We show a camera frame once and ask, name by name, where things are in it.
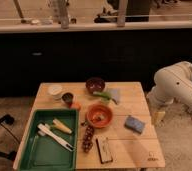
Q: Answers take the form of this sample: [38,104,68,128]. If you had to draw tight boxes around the small dark cup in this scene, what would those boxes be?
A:
[62,92,74,106]

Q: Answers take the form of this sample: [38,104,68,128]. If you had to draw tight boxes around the black chair base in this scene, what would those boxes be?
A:
[0,114,19,161]

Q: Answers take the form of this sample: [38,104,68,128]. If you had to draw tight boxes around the white cup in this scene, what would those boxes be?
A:
[48,85,62,100]

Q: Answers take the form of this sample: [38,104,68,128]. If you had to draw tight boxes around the green vegetable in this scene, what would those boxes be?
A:
[93,91,118,105]

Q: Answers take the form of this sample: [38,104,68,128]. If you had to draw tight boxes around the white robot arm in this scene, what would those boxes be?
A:
[147,61,192,125]

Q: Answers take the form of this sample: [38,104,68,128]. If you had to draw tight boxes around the dark grape bunch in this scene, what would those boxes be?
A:
[82,126,95,153]

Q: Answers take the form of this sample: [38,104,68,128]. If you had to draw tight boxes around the blue sponge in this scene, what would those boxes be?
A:
[125,116,145,134]

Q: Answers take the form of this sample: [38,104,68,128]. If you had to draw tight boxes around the green plastic tray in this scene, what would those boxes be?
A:
[18,109,79,171]

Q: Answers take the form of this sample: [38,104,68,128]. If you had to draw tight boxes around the orange bowl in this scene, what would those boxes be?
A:
[86,104,113,129]

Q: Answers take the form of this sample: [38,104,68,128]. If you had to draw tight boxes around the grey cloth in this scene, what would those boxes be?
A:
[107,88,120,104]

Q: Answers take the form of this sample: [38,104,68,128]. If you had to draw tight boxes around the orange carrot piece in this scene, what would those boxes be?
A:
[70,102,81,111]

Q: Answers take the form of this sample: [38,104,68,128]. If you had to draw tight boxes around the yellow corn cob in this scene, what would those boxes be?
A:
[53,119,72,134]

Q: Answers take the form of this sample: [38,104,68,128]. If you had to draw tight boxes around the white tongs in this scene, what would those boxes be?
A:
[37,124,74,152]

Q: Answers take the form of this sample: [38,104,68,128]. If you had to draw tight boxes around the dark red bowl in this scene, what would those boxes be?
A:
[85,77,105,94]

